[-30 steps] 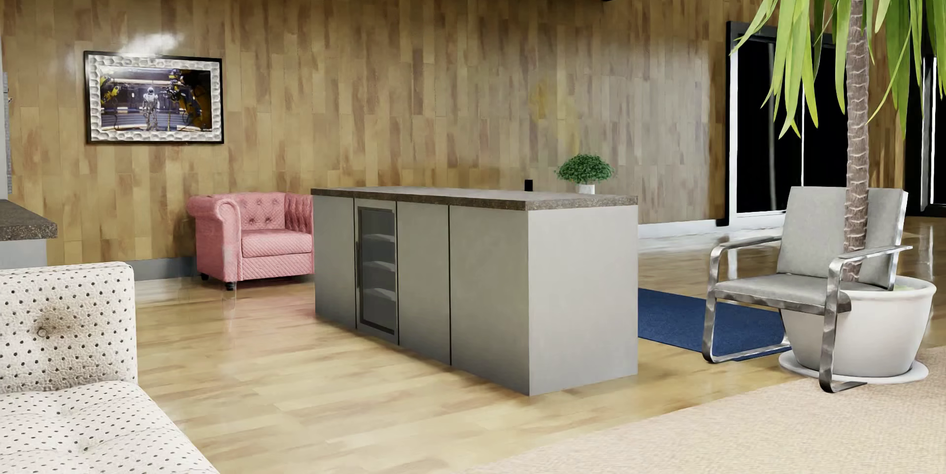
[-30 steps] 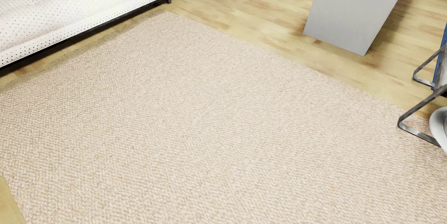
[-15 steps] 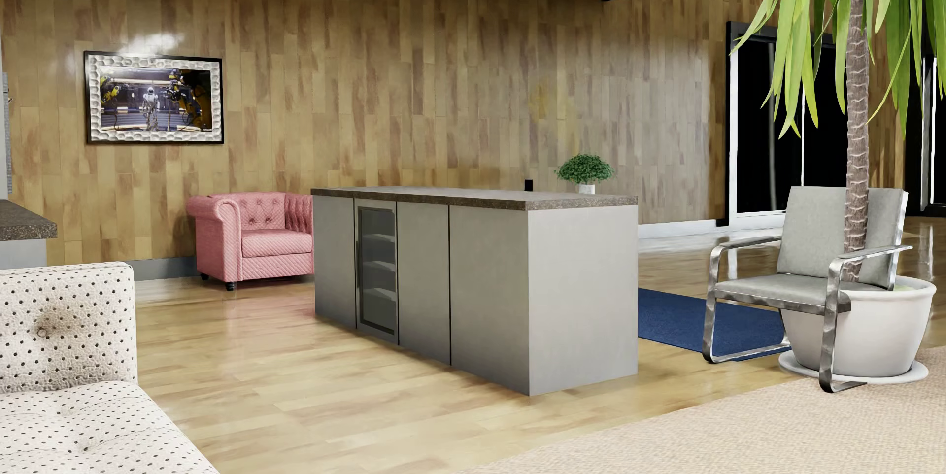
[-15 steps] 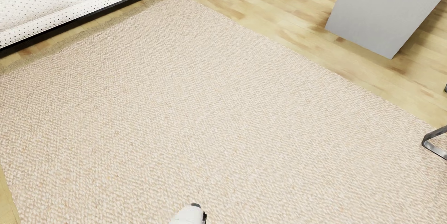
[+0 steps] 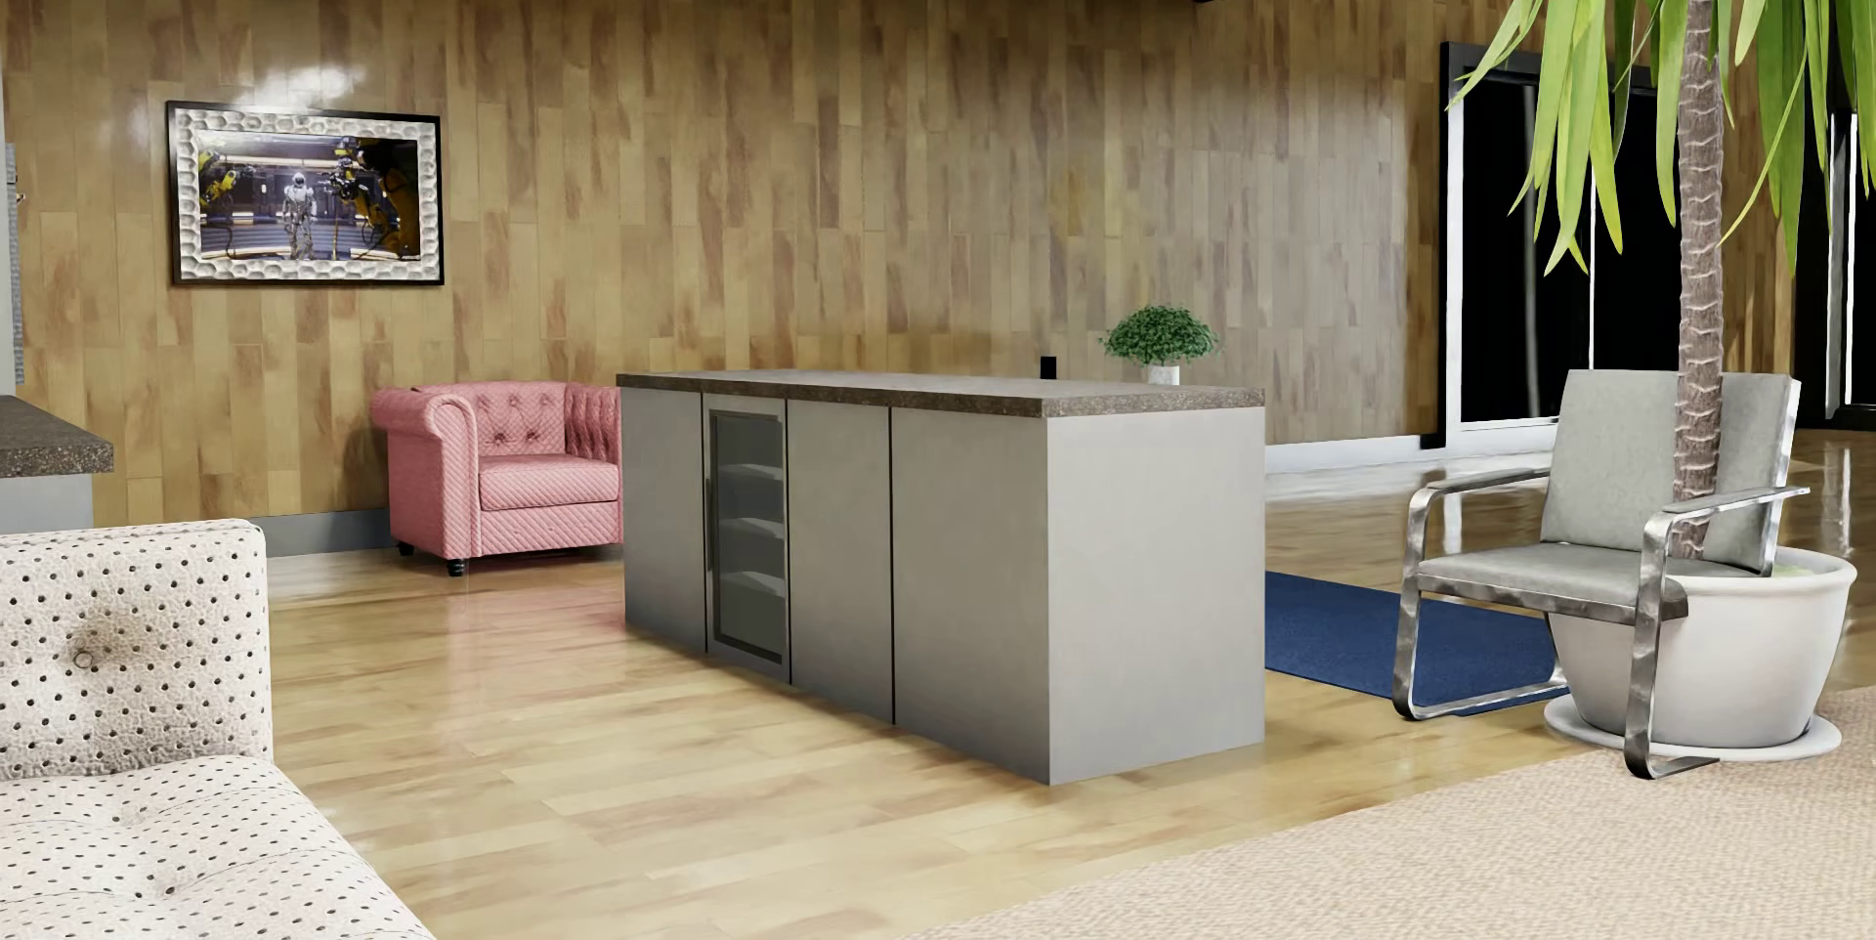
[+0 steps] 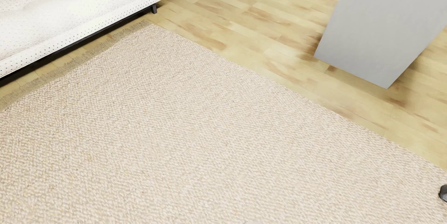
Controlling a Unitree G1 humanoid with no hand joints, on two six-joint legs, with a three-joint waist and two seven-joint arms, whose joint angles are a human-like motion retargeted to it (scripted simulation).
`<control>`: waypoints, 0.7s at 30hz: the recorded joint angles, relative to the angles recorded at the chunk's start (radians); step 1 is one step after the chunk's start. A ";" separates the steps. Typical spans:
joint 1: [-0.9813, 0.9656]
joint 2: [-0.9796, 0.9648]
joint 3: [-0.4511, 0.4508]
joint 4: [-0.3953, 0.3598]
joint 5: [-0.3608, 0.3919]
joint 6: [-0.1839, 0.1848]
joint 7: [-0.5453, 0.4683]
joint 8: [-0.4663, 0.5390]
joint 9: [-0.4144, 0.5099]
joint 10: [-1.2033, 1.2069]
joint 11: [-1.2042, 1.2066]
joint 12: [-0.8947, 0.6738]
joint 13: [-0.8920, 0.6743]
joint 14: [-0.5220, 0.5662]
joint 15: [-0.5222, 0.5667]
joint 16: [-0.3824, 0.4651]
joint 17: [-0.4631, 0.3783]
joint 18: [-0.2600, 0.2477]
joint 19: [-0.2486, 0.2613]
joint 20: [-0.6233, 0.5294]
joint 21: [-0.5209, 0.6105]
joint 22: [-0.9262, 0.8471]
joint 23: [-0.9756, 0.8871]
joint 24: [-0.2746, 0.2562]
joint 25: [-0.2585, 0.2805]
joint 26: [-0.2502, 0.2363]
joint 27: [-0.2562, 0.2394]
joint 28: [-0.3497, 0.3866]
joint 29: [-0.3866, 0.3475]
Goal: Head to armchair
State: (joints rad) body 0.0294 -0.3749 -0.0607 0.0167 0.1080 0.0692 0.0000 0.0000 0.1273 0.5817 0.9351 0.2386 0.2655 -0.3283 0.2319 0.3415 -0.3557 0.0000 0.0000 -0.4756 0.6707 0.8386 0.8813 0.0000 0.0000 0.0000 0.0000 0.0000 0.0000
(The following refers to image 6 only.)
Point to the beige woven rug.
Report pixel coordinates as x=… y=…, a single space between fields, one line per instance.
x=174 y=140

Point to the grey kitchen island cabinet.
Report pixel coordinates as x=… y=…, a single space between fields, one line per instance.
x=380 y=25

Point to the white perforated fabric sofa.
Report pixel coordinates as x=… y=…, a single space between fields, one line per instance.
x=52 y=11

